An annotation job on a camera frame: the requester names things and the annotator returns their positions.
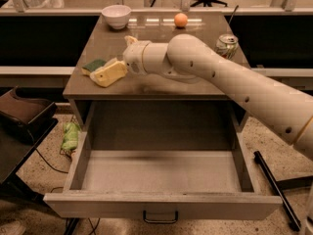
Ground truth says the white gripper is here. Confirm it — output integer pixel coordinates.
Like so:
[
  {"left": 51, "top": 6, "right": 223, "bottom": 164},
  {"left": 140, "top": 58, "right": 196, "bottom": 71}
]
[{"left": 90, "top": 35, "right": 151, "bottom": 87}]

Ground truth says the green and yellow sponge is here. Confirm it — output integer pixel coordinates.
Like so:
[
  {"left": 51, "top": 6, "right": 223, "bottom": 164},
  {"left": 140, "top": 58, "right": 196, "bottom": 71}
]
[{"left": 81, "top": 59, "right": 106, "bottom": 75}]

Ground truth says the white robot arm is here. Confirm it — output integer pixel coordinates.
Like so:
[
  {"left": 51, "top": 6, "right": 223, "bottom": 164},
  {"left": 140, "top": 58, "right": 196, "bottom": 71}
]
[{"left": 90, "top": 34, "right": 313, "bottom": 159}]

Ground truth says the brown cabinet with glossy top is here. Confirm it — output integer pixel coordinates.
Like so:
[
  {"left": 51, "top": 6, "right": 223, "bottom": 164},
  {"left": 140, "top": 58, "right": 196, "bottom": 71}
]
[{"left": 63, "top": 11, "right": 265, "bottom": 133}]

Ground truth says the open grey top drawer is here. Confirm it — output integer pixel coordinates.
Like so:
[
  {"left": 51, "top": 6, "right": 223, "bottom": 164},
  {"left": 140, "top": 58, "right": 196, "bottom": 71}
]
[{"left": 44, "top": 101, "right": 282, "bottom": 220}]

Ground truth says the white ceramic bowl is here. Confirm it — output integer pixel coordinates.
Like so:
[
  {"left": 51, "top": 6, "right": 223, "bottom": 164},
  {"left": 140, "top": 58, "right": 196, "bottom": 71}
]
[{"left": 102, "top": 5, "right": 132, "bottom": 29}]

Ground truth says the orange ball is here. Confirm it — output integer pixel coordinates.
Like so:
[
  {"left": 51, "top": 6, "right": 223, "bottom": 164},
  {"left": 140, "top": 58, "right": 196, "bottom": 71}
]
[{"left": 174, "top": 13, "right": 188, "bottom": 27}]

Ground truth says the green crumpled bag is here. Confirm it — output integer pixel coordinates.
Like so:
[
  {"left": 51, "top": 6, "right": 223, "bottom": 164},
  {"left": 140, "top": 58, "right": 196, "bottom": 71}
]
[{"left": 61, "top": 122, "right": 80, "bottom": 151}]

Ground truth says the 7up soda can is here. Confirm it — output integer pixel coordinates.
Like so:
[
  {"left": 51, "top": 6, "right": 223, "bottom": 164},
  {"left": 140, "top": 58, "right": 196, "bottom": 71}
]
[{"left": 214, "top": 33, "right": 239, "bottom": 60}]

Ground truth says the dark brown chair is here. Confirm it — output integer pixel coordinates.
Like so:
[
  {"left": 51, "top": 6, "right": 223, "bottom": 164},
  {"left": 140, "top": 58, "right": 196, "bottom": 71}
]
[{"left": 0, "top": 87, "right": 58, "bottom": 207}]

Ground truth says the white shoe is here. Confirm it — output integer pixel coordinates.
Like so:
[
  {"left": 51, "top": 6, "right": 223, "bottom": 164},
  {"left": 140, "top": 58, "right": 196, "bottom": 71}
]
[{"left": 0, "top": 220, "right": 26, "bottom": 235}]

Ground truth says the black metal floor bar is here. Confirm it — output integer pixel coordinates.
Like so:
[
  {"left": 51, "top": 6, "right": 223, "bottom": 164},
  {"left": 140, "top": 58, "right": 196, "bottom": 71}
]
[{"left": 253, "top": 151, "right": 301, "bottom": 232}]

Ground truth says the black floor cable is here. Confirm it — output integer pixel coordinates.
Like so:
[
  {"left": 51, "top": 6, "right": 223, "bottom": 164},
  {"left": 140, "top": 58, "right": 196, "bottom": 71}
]
[{"left": 28, "top": 130, "right": 69, "bottom": 174}]

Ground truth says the black drawer handle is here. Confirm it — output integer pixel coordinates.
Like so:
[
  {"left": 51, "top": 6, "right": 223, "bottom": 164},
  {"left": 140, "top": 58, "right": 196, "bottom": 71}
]
[{"left": 142, "top": 211, "right": 179, "bottom": 224}]

